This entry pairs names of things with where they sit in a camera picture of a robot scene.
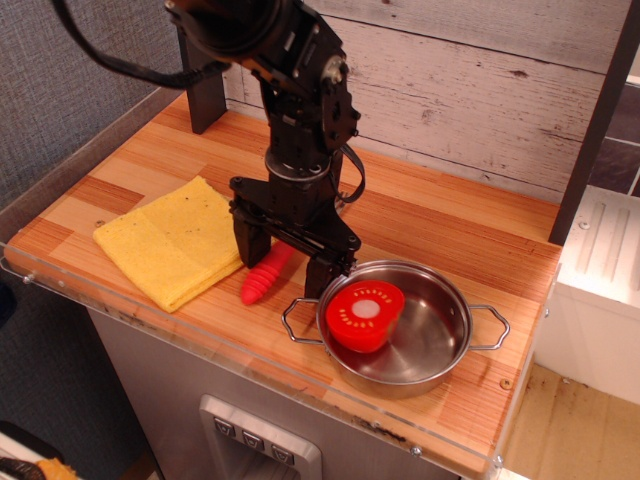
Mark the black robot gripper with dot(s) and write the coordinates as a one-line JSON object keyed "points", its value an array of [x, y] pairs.
{"points": [[299, 213]]}

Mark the red handled metal fork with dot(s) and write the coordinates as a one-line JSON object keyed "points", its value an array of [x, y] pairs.
{"points": [[265, 273]]}

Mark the stainless steel pot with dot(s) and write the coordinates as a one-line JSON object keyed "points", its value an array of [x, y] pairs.
{"points": [[433, 334]]}

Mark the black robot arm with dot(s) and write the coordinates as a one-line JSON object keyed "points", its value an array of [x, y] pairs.
{"points": [[303, 75]]}

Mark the yellow folded cloth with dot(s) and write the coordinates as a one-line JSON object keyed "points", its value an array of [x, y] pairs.
{"points": [[176, 247]]}

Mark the red toy tomato half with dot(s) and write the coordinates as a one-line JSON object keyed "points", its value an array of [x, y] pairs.
{"points": [[363, 315]]}

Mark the clear acrylic edge guard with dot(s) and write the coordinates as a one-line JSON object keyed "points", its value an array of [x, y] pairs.
{"points": [[269, 347]]}

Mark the grey toy kitchen cabinet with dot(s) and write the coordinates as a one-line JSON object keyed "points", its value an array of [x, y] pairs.
{"points": [[164, 383]]}

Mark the silver dispenser button panel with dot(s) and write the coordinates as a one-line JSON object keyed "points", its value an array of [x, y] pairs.
{"points": [[245, 446]]}

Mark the white toy sink unit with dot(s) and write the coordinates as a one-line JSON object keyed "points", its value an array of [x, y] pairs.
{"points": [[590, 328]]}

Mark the orange object bottom left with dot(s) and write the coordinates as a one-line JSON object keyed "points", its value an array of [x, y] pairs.
{"points": [[54, 469]]}

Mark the dark left upright post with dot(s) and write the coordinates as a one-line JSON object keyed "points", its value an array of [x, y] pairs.
{"points": [[206, 99]]}

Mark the dark upright post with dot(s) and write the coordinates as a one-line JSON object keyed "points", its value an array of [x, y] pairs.
{"points": [[616, 77], [206, 99]]}

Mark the dark right upright post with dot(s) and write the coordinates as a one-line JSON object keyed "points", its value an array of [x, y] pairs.
{"points": [[616, 77]]}

